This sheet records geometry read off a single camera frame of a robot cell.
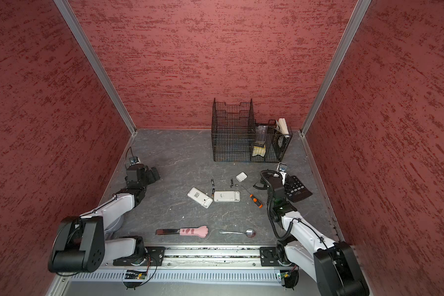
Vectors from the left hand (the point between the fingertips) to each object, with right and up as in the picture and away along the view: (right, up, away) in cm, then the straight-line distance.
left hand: (147, 174), depth 91 cm
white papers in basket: (+71, +26, +6) cm, 76 cm away
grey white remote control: (+41, -11, -2) cm, 42 cm away
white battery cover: (+49, -3, +7) cm, 49 cm away
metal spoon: (+51, -24, -12) cm, 58 cm away
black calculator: (+76, -8, 0) cm, 76 cm away
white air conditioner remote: (+27, -11, -2) cm, 29 cm away
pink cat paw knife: (+30, -23, -12) cm, 40 cm away
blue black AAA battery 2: (+34, -9, +3) cm, 35 cm away
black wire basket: (+47, +21, +27) cm, 58 cm away
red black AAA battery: (+43, -5, +6) cm, 44 cm away
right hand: (+64, +1, -5) cm, 64 cm away
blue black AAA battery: (+33, -5, +6) cm, 34 cm away
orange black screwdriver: (+55, -13, -2) cm, 56 cm away
